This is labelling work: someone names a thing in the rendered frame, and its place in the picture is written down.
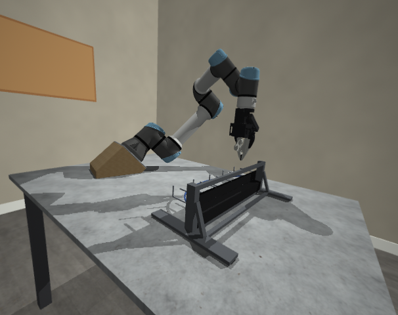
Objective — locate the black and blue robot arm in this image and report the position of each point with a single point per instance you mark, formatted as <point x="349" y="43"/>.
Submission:
<point x="241" y="84"/>

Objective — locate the dark grey free-standing rack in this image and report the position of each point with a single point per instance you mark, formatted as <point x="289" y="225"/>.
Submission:
<point x="202" y="208"/>

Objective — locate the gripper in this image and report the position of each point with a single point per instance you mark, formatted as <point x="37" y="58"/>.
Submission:
<point x="242" y="131"/>

